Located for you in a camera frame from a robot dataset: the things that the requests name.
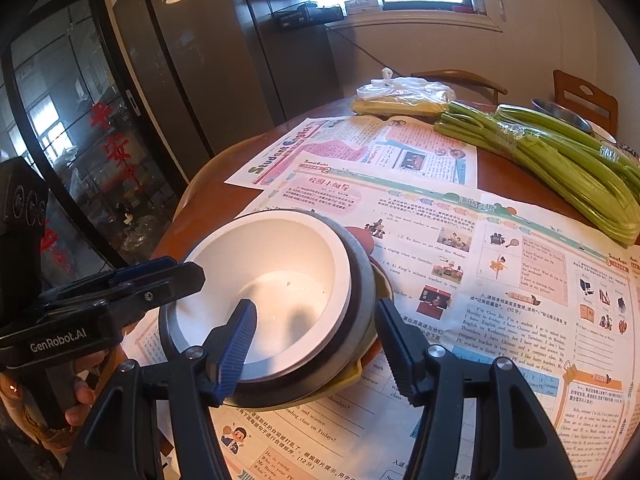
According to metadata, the clear plastic bag yellow food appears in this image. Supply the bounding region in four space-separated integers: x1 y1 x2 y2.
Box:
350 67 457 117

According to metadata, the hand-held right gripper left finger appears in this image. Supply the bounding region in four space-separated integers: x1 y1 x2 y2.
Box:
62 299 258 480

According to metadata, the large colourful newspaper sheet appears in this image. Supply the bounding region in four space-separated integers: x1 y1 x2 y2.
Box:
122 155 640 480

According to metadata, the red paper bowl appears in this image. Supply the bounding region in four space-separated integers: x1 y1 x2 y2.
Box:
182 210 352 383

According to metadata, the dark refrigerator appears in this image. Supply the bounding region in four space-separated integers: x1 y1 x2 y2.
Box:
112 0 346 181

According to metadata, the thick celery bunch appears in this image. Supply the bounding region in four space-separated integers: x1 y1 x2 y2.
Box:
432 100 640 247

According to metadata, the large steel bowl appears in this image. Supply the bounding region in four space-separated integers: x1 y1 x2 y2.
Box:
159 208 377 408

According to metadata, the yellow shell-shaped plate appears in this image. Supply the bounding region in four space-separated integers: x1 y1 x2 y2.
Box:
220 255 394 406

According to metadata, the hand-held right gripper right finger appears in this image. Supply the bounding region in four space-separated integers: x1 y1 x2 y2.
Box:
375 299 566 480

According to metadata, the wooden chair with curved back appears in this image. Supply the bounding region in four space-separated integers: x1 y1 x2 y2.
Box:
410 70 508 106

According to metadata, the person's left forearm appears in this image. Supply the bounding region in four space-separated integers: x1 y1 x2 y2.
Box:
0 370 71 466

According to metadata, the wooden chair with cutout back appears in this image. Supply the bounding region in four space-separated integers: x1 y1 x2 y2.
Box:
552 70 619 133

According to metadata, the thin taped celery bunch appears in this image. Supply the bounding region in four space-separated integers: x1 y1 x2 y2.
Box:
495 104 640 176

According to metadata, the small steel bowl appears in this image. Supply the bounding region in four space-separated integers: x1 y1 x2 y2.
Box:
530 98 596 133

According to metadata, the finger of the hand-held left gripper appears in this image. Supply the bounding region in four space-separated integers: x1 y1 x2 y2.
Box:
45 262 207 323
40 256 178 311

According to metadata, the small colourful newspaper sheet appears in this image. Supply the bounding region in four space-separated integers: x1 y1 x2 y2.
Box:
224 115 478 192

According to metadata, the person's left hand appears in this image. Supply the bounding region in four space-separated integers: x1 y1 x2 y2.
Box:
64 347 111 427

